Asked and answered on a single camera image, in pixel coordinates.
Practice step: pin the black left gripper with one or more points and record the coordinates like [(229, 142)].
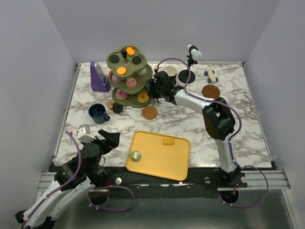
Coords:
[(111, 140)]

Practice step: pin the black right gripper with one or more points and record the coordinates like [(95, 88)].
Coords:
[(151, 86)]

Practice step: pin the grey snowball cake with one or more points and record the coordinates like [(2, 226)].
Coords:
[(142, 72)]

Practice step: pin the pink snowball cake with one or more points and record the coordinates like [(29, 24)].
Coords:
[(131, 82)]

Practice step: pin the green tiered cake stand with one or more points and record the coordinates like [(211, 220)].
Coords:
[(129, 75)]

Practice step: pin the yellow serving tray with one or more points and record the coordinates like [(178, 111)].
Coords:
[(170, 161)]

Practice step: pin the pink frosted donut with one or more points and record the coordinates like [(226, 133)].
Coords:
[(121, 95)]

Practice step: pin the round orange biscuit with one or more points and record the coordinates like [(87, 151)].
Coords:
[(121, 71)]

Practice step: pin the orange fish cookie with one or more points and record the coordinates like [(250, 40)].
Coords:
[(130, 51)]

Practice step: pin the purple snowball cake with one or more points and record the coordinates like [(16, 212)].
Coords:
[(116, 79)]

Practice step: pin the black patterned sandwich cookie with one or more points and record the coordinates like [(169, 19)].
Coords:
[(114, 58)]

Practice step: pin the yellow frosted donut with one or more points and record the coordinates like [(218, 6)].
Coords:
[(142, 97)]

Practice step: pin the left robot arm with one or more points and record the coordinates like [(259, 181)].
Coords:
[(81, 174)]

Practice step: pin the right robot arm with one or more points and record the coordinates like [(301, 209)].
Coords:
[(218, 119)]

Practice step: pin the black cream mug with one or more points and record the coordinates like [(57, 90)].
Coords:
[(171, 72)]

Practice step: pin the green snowball cake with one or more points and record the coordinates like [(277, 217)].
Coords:
[(135, 156)]

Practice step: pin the light wooden coaster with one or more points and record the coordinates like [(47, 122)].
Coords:
[(149, 112)]

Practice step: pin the dark blue mug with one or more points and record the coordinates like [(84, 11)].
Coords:
[(98, 113)]

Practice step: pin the black ridged knob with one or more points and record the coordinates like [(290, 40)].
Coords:
[(117, 108)]

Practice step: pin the small wooden block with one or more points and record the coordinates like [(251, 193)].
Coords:
[(110, 104)]

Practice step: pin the dark wooden coaster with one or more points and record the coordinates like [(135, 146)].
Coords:
[(211, 91)]

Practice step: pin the toy car blue wheels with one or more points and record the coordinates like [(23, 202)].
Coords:
[(211, 76)]

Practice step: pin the rectangular beige biscuit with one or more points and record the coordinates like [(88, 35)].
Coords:
[(168, 141)]

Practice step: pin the purple box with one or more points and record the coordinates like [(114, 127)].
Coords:
[(99, 80)]

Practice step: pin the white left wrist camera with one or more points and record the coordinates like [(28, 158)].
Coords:
[(84, 134)]

